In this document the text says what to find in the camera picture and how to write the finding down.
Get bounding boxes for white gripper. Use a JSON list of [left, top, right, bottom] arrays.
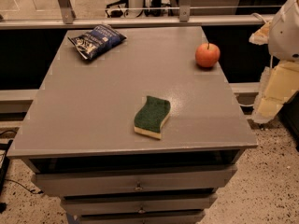
[[249, 21, 299, 124]]

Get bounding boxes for red apple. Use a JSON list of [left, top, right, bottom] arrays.
[[195, 43, 221, 68]]

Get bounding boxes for green yellow sponge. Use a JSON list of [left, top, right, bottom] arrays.
[[134, 96, 171, 139]]

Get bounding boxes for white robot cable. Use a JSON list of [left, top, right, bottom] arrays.
[[250, 12, 268, 24]]

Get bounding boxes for grey drawer cabinet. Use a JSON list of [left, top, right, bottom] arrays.
[[8, 27, 257, 224]]

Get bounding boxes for metal railing frame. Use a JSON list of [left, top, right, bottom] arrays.
[[0, 0, 299, 114]]

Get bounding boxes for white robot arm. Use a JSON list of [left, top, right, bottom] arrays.
[[249, 0, 299, 124]]

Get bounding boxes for black floor cable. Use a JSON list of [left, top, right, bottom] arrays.
[[0, 128, 44, 213]]

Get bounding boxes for blue chip bag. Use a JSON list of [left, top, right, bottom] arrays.
[[69, 24, 126, 61]]

